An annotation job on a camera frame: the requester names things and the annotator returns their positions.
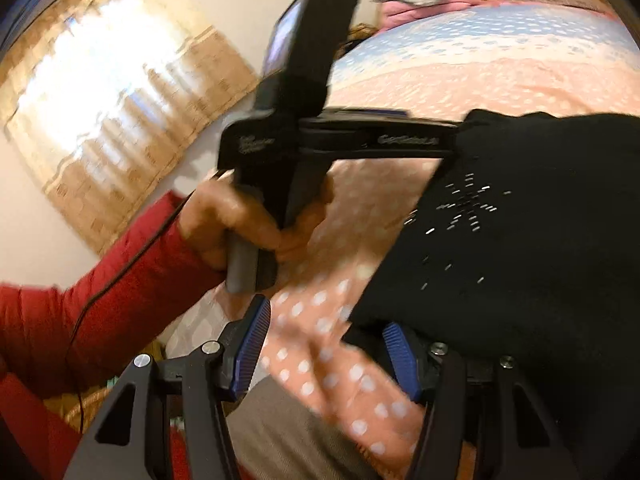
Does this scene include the person's left hand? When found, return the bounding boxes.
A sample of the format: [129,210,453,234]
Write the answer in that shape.
[177,176,334,272]

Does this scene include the black cable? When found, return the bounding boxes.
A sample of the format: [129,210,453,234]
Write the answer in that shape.
[67,169,227,436]

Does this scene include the brown plush toy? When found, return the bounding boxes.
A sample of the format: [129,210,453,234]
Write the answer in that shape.
[334,23,378,61]

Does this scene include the red sleeve forearm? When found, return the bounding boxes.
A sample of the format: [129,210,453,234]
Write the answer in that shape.
[1,193,224,479]

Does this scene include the polka dot bed quilt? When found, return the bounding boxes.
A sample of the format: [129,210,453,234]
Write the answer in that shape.
[164,1,640,478]

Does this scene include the black pants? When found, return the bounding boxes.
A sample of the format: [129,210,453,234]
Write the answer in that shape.
[345,110,639,479]

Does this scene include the beige curtain side window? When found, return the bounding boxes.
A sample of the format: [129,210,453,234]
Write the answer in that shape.
[1,0,257,253]

